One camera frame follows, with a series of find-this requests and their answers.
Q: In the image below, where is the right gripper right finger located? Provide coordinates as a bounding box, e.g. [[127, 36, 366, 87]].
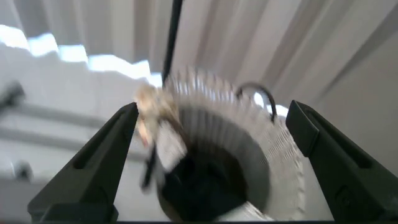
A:
[[285, 100, 398, 223]]

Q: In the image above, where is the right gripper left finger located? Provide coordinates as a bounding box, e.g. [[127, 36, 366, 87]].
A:
[[27, 101, 140, 223]]

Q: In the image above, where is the cream printed garment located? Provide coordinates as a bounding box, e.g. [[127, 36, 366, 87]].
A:
[[133, 83, 189, 175]]

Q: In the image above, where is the white laundry basket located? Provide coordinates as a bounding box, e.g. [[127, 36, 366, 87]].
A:
[[141, 67, 307, 222]]

